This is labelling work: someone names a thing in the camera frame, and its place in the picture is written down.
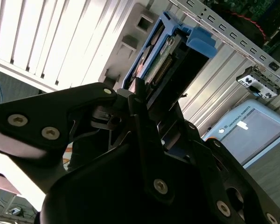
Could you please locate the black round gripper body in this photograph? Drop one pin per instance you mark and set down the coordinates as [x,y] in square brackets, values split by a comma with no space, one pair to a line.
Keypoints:
[102,191]

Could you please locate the hard disk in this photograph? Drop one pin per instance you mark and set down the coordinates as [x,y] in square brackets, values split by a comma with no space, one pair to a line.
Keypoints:
[196,44]

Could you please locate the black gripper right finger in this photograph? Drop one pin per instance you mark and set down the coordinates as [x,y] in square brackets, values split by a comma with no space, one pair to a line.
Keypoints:
[240,172]

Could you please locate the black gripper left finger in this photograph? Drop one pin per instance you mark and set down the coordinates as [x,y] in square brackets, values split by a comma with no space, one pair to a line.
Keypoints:
[37,116]

